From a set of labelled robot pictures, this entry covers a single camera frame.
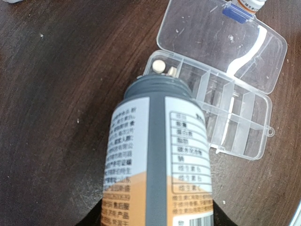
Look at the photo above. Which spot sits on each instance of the grey cap pill bottle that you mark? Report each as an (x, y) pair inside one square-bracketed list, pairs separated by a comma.
[(157, 168)]

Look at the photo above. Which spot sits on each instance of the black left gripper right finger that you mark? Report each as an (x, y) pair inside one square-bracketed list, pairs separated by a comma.
[(220, 218)]

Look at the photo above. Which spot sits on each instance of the clear plastic pill organizer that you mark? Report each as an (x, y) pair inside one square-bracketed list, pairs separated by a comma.
[(231, 61)]

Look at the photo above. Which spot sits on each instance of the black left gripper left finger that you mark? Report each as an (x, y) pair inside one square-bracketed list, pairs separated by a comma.
[(93, 218)]

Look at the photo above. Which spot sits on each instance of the white round pill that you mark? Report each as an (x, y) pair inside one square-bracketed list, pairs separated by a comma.
[(158, 66)]

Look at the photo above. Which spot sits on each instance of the small white pill bottle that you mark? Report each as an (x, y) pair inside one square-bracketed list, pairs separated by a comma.
[(249, 6)]

